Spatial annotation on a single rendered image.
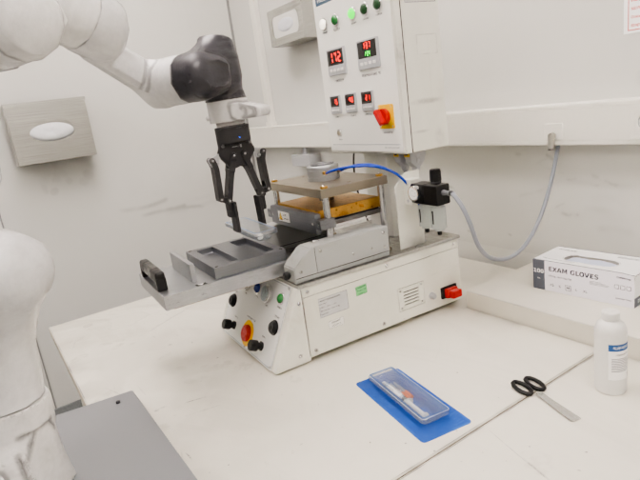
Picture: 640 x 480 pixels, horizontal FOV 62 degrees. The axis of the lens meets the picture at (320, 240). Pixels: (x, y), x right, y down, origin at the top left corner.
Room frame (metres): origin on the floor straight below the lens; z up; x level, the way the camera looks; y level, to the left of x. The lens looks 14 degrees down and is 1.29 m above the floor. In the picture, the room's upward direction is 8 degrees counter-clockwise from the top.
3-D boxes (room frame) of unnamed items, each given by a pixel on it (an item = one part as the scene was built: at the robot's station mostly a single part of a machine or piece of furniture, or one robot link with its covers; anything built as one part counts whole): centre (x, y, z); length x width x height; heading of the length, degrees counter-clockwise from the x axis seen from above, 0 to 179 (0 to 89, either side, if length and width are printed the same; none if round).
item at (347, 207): (1.29, -0.03, 1.07); 0.22 x 0.17 x 0.10; 29
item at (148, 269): (1.09, 0.36, 0.99); 0.15 x 0.02 x 0.04; 29
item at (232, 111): (1.19, 0.13, 1.30); 0.13 x 0.12 x 0.05; 28
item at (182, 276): (1.15, 0.24, 0.97); 0.30 x 0.22 x 0.08; 119
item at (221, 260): (1.17, 0.20, 0.98); 0.20 x 0.17 x 0.03; 29
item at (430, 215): (1.16, -0.25, 1.05); 0.15 x 0.05 x 0.15; 29
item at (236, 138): (1.20, 0.16, 1.22); 0.08 x 0.08 x 0.09
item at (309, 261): (1.14, -0.03, 0.97); 0.26 x 0.05 x 0.07; 119
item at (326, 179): (1.29, -0.07, 1.08); 0.31 x 0.24 x 0.13; 29
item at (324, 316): (1.28, -0.03, 0.84); 0.53 x 0.37 x 0.17; 119
